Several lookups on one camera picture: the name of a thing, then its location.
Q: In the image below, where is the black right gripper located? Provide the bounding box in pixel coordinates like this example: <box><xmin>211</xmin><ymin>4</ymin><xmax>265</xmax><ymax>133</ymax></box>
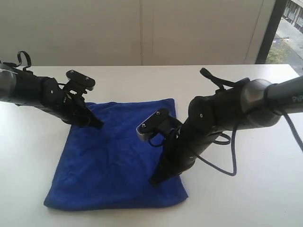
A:
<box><xmin>148</xmin><ymin>94</ymin><xmax>227</xmax><ymax>186</ymax></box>

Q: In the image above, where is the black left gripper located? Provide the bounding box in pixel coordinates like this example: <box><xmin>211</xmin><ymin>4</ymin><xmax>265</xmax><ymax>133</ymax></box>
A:
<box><xmin>36</xmin><ymin>77</ymin><xmax>104</xmax><ymax>129</ymax></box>

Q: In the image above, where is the blue microfibre cloth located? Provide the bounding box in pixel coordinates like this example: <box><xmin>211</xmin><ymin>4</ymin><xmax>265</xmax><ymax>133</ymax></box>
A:
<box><xmin>44</xmin><ymin>98</ymin><xmax>188</xmax><ymax>211</ymax></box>

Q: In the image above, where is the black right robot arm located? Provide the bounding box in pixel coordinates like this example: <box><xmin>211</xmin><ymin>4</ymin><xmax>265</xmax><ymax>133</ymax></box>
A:
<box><xmin>149</xmin><ymin>77</ymin><xmax>303</xmax><ymax>185</ymax></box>

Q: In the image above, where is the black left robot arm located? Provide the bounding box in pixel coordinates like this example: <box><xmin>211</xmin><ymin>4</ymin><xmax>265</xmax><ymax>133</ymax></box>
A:
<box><xmin>0</xmin><ymin>62</ymin><xmax>104</xmax><ymax>129</ymax></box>

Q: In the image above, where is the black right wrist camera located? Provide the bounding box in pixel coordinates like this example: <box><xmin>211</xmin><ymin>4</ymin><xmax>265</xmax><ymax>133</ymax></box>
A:
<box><xmin>136</xmin><ymin>108</ymin><xmax>182</xmax><ymax>141</ymax></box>

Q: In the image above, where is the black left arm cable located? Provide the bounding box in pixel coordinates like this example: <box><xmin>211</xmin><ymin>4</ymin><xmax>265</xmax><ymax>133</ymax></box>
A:
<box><xmin>0</xmin><ymin>51</ymin><xmax>33</xmax><ymax>71</ymax></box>

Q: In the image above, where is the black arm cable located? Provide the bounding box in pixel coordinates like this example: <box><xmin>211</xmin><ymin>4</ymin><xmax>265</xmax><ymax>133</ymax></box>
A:
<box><xmin>148</xmin><ymin>68</ymin><xmax>303</xmax><ymax>177</ymax></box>
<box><xmin>0</xmin><ymin>51</ymin><xmax>33</xmax><ymax>71</ymax></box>

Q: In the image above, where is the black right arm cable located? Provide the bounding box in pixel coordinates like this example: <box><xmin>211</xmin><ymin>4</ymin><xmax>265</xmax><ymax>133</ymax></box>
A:
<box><xmin>148</xmin><ymin>68</ymin><xmax>303</xmax><ymax>177</ymax></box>

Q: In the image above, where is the black window frame post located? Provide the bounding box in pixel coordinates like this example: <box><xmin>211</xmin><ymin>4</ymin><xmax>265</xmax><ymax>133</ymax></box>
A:
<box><xmin>255</xmin><ymin>0</ymin><xmax>287</xmax><ymax>64</ymax></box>

